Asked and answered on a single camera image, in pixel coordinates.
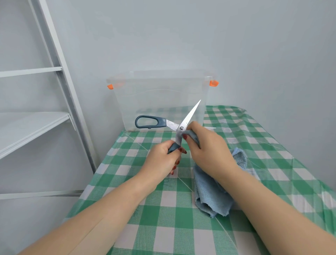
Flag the person's right hand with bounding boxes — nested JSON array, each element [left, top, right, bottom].
[[182, 121, 242, 182]]

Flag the clear plastic storage box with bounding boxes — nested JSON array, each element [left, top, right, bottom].
[[106, 69, 220, 132]]

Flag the green white checkered tablecloth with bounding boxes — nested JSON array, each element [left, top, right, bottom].
[[63, 105, 336, 255]]

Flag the person's right forearm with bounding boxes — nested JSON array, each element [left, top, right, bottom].
[[225, 167, 336, 255]]

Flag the blue microfibre cloth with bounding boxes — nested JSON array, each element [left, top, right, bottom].
[[183, 129, 248, 219]]

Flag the blue handled steel scissors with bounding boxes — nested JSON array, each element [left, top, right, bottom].
[[135, 99, 216, 155]]

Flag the white metal shelf rack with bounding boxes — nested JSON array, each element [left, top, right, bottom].
[[0, 0, 98, 200]]

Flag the person's left hand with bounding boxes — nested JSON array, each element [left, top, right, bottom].
[[135, 139, 187, 195]]

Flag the person's left forearm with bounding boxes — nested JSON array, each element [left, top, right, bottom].
[[18, 177, 158, 255]]

